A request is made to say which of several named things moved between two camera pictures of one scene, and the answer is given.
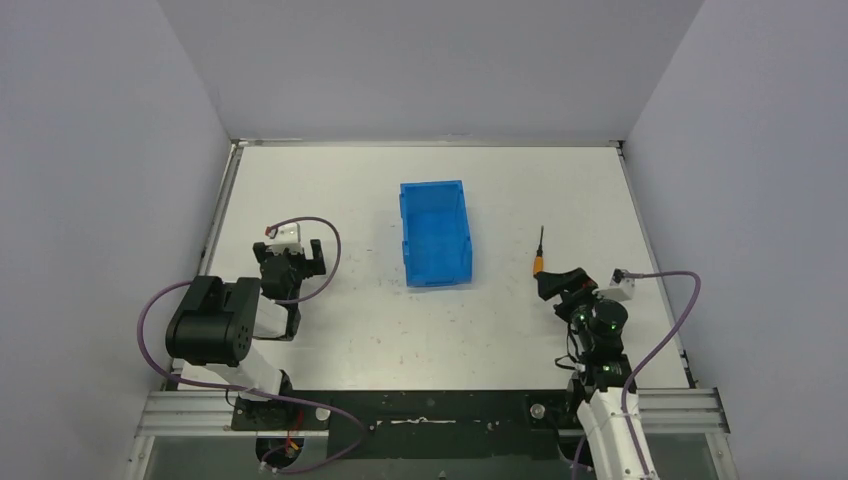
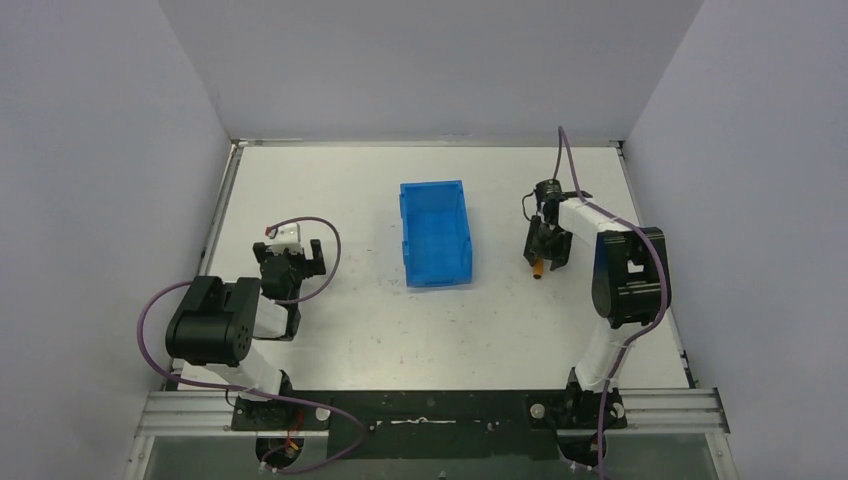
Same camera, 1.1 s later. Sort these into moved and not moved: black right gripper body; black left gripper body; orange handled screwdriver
Moved: black right gripper body
Not moved: orange handled screwdriver; black left gripper body
